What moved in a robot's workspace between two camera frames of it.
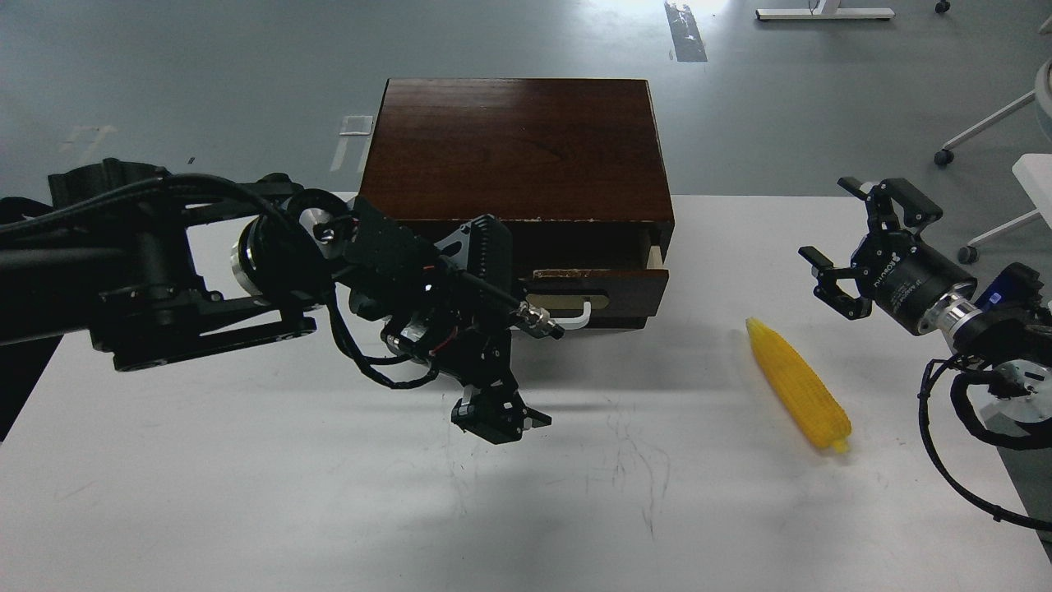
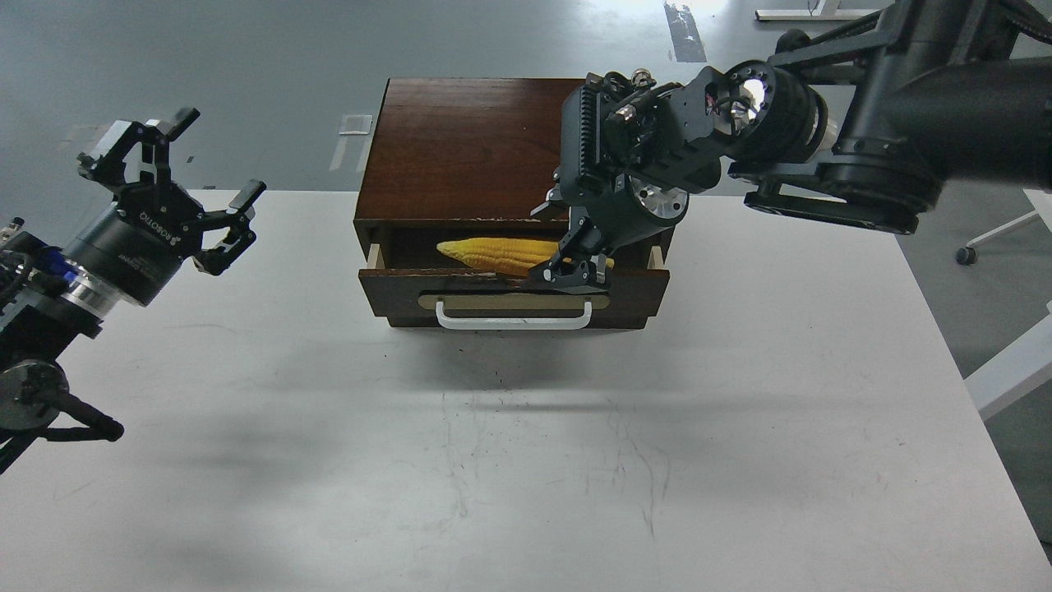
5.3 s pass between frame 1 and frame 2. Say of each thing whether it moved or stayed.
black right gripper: moved
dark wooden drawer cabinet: stayed
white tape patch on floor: stayed
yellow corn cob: moved
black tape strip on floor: stayed
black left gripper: moved
